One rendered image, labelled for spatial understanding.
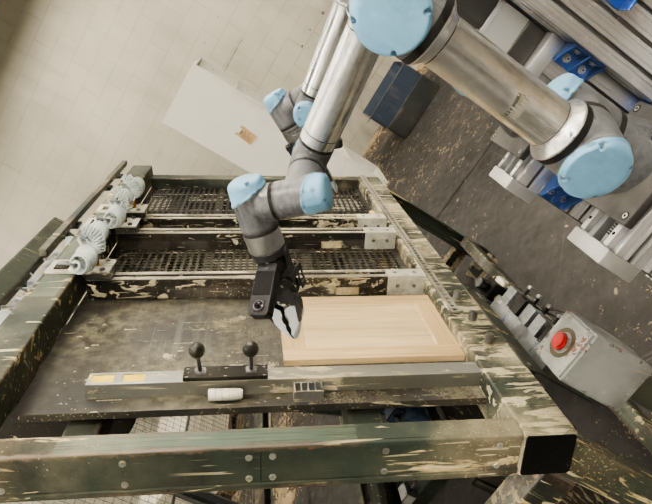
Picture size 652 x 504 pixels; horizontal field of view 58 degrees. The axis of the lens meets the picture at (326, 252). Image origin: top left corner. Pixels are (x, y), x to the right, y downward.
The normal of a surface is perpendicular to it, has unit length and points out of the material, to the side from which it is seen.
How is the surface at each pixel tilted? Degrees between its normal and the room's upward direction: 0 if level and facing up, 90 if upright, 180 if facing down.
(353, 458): 90
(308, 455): 90
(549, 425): 60
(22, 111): 90
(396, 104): 90
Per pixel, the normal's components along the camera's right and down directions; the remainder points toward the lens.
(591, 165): 0.01, 0.70
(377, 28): -0.21, 0.58
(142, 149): 0.09, 0.40
